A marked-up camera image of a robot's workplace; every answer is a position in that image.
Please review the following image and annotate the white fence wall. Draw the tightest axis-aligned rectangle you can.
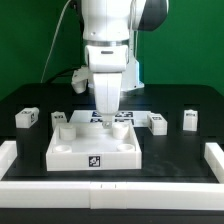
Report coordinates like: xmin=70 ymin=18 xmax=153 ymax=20
xmin=0 ymin=141 xmax=17 ymax=180
xmin=0 ymin=181 xmax=224 ymax=211
xmin=204 ymin=143 xmax=224 ymax=184

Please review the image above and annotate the white left fence wall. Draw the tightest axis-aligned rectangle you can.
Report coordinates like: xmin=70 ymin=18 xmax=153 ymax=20
xmin=0 ymin=141 xmax=17 ymax=180

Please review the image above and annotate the white right fence wall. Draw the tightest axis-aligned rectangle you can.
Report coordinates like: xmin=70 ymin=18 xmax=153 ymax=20
xmin=204 ymin=143 xmax=224 ymax=184

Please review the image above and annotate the white square tabletop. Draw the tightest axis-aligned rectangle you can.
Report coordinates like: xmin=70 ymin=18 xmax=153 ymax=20
xmin=46 ymin=122 xmax=142 ymax=171

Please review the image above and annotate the black cable bundle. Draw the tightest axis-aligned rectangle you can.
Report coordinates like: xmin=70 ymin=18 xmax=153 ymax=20
xmin=44 ymin=65 xmax=83 ymax=84

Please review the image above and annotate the white sheet with markers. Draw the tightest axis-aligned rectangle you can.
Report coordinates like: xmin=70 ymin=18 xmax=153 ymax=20
xmin=70 ymin=110 xmax=149 ymax=127

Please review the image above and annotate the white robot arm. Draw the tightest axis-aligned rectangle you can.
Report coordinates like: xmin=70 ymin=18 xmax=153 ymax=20
xmin=72 ymin=0 xmax=169 ymax=128

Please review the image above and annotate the white thin cable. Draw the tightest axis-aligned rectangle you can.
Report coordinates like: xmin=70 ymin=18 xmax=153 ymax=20
xmin=40 ymin=0 xmax=73 ymax=84

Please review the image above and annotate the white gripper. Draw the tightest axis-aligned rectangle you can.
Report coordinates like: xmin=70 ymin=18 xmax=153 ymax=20
xmin=85 ymin=45 xmax=128 ymax=128

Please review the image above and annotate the white front fence wall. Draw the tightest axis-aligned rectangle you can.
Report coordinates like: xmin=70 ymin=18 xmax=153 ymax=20
xmin=0 ymin=181 xmax=224 ymax=211

